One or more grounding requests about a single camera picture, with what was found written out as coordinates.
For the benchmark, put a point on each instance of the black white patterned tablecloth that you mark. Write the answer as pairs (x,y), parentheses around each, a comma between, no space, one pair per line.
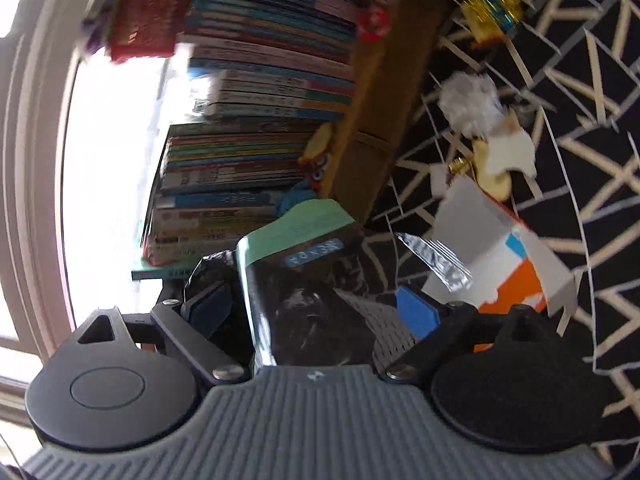
(571,70)

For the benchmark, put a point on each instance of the black trash bag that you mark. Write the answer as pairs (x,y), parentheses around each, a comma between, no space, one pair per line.
(293,316)

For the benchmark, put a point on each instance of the torn white paper piece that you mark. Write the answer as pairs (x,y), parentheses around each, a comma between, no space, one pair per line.
(510,148)

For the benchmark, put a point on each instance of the orange peel on shelf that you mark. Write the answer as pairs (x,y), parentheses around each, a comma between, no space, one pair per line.
(317,144)

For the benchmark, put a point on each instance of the red white charm toy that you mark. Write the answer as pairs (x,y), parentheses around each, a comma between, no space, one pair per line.
(316,169)

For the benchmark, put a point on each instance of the row of upright books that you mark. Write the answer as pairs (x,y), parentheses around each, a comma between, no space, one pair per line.
(261,77)

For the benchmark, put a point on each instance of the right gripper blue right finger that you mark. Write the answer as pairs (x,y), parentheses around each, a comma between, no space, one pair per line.
(427,317)

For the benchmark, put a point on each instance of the green clear snack bag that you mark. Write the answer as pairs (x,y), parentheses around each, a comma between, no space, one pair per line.
(371,266)

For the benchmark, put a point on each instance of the red crochet flower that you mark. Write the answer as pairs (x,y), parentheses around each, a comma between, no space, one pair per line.
(373,24)

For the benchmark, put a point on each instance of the crumpled white tissue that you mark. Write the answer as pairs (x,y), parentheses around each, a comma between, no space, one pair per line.
(471,105)

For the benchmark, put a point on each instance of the small pink white packet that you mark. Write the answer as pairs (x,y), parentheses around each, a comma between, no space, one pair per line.
(439,178)

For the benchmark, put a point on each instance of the gold blue foil wrapper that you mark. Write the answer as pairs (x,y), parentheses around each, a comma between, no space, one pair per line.
(491,21)

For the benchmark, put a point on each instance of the wooden desk shelf with drawers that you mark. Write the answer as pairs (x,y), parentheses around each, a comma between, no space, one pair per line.
(388,76)

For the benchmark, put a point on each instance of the torn white orange cardboard box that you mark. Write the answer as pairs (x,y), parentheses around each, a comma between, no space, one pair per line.
(506,261)

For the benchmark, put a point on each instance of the white mesh trash bin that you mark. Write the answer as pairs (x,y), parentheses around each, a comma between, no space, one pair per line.
(393,338)

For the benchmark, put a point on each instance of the red plastic basket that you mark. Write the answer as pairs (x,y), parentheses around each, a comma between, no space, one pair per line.
(127,29)

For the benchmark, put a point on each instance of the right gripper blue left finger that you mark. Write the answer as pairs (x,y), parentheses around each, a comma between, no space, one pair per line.
(204,312)

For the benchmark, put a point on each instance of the blue yarn ball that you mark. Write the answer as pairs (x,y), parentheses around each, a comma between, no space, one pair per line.
(299,193)

